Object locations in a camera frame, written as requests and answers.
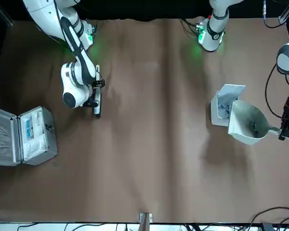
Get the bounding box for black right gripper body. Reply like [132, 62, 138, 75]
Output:
[83, 88, 101, 108]

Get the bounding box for white hand brush black bristles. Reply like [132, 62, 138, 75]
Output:
[92, 64, 103, 119]

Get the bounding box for pale grey plastic dustpan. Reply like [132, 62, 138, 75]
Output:
[228, 100, 289, 145]

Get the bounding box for white trash can flip lid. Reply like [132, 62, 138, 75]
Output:
[210, 83, 247, 127]

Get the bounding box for blue white medicine box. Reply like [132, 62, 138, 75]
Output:
[25, 118, 34, 141]

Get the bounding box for open aluminium case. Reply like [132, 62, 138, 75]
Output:
[0, 105, 58, 167]

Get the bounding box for white side desk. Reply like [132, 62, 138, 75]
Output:
[0, 222, 289, 231]

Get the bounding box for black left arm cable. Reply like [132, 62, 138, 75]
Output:
[264, 63, 289, 119]

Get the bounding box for silver frame profile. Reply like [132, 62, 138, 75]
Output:
[278, 0, 289, 24]

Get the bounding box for black left base cables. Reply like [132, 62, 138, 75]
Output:
[180, 18, 201, 36]

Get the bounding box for black frame profile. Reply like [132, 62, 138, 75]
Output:
[0, 0, 14, 27]

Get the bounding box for aluminium camera post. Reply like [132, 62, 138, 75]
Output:
[139, 212, 153, 231]

